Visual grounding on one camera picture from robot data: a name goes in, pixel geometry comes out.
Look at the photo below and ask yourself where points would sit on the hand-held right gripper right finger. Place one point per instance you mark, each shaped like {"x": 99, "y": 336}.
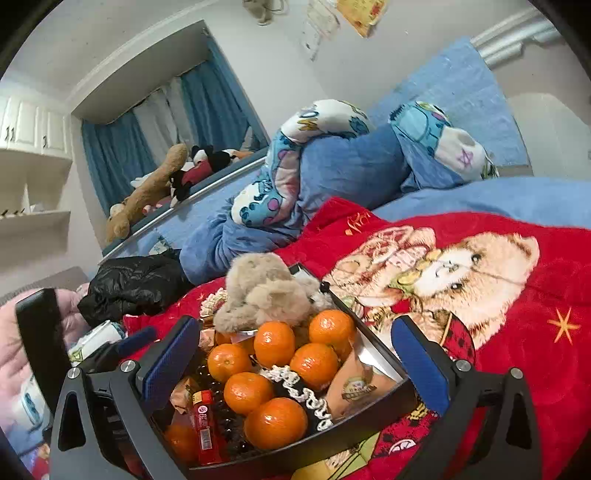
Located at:
{"x": 420, "y": 364}

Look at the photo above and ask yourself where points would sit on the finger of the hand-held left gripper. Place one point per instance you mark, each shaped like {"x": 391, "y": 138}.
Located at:
{"x": 138, "y": 339}

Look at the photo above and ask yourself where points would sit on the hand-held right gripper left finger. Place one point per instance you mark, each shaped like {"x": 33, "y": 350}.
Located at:
{"x": 168, "y": 364}

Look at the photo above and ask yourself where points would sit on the brown triangular snack packet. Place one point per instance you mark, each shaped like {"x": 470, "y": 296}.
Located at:
{"x": 364, "y": 383}
{"x": 184, "y": 392}

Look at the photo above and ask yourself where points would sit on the red lip balm tube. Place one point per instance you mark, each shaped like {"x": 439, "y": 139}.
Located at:
{"x": 205, "y": 424}

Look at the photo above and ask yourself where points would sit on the black rectangular box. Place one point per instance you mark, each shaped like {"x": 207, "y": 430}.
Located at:
{"x": 369, "y": 415}

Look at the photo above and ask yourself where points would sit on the beige fluffy hair clip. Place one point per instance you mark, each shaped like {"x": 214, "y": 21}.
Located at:
{"x": 263, "y": 295}

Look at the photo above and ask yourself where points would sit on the pile of mandarins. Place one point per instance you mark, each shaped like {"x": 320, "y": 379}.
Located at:
{"x": 277, "y": 422}

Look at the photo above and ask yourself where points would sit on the pink quilt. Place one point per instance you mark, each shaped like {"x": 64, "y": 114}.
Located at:
{"x": 11, "y": 369}

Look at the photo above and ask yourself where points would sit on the white cartoon-print folded blanket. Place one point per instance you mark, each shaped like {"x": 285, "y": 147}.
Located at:
{"x": 90, "y": 341}

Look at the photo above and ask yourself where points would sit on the black puffer jacket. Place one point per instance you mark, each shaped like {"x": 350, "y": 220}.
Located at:
{"x": 134, "y": 281}

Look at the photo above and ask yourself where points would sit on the red bear-print blanket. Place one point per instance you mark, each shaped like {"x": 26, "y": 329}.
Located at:
{"x": 531, "y": 369}

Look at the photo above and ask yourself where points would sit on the black scrunchie with white lace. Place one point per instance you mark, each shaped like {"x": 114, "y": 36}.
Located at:
{"x": 304, "y": 397}

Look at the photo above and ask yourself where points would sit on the blue window ledge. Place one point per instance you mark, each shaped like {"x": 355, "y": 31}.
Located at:
{"x": 194, "y": 203}

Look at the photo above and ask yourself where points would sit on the brown long dog plush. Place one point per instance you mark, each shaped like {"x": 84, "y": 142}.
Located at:
{"x": 152, "y": 189}

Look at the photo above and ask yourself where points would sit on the white plush toy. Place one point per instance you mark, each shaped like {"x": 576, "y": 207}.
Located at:
{"x": 137, "y": 181}

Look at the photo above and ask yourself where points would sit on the blue bed sheet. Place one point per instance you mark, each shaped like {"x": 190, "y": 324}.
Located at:
{"x": 485, "y": 198}

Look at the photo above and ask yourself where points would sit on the black and red mouse plush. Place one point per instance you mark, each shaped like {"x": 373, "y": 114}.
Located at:
{"x": 203, "y": 168}

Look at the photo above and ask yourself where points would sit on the blue curtain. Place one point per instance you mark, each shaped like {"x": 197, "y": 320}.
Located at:
{"x": 115, "y": 157}
{"x": 221, "y": 101}

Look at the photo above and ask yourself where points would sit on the blue cartoon-print quilt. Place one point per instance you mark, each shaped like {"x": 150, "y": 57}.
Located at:
{"x": 351, "y": 166}

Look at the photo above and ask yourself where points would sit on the orange plush toy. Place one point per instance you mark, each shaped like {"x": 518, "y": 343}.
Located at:
{"x": 240, "y": 154}

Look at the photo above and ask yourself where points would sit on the white sheer curtain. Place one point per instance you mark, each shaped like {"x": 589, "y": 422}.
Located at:
{"x": 161, "y": 124}

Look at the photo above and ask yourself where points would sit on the light blue fleece blanket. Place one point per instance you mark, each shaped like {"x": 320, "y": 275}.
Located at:
{"x": 461, "y": 83}

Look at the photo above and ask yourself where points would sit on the white wall shelf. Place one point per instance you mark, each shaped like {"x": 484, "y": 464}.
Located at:
{"x": 32, "y": 217}

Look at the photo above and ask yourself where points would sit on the white wall cabinet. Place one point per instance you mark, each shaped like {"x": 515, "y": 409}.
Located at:
{"x": 27, "y": 124}

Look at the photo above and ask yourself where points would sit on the yellow wall certificate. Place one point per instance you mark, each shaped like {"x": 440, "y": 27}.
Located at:
{"x": 362, "y": 16}

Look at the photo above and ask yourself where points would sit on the white wall certificate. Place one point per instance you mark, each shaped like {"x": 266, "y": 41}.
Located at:
{"x": 321, "y": 23}

